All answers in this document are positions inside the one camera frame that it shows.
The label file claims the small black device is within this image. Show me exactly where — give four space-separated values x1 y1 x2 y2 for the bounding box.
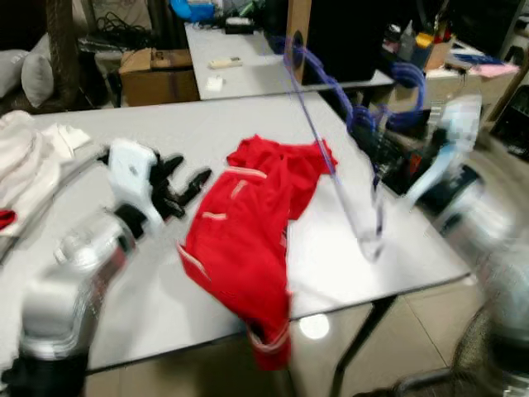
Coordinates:
225 17 255 35

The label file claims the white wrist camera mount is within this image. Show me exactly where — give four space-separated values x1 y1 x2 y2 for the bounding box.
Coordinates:
106 138 164 222
403 93 484 208

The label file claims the brown cardboard box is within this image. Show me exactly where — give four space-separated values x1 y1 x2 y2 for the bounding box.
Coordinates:
120 48 199 107

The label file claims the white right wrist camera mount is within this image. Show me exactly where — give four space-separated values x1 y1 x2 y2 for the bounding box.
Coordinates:
403 93 484 208

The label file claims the black metal table leg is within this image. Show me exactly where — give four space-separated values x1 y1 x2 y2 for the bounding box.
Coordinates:
329 296 399 397

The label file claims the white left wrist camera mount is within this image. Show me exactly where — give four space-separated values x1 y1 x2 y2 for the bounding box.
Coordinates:
106 138 164 222

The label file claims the red t-shirt white trim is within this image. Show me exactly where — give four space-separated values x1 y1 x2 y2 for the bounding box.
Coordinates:
178 135 338 371

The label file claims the black wooden speaker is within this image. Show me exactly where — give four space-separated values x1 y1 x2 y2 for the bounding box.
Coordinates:
285 0 389 84

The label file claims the wire mesh floor fan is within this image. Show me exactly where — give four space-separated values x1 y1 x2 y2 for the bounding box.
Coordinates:
450 327 517 397

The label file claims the blue plastic object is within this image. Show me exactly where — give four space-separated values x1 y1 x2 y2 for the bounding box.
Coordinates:
169 0 217 23

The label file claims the brown rough pole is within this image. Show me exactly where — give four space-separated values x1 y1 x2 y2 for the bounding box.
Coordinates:
45 0 81 104

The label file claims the white knit garment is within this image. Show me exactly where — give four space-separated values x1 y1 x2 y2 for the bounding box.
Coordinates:
37 124 93 163

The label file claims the desk organizer with bottles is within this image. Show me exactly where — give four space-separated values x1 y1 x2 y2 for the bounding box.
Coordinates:
397 21 454 71

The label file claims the white remote control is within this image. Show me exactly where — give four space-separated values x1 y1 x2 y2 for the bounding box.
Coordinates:
207 56 245 69

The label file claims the purple plastic hanger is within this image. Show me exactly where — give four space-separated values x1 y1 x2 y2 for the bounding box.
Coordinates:
266 33 429 261

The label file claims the pink cloth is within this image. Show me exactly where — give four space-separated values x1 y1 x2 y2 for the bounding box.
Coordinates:
465 62 519 79

